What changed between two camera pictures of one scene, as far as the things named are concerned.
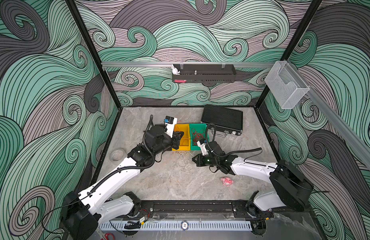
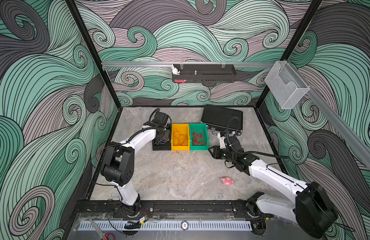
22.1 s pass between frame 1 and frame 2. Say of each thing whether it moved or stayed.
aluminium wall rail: stayed
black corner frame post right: stayed
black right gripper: moved
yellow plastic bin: stayed
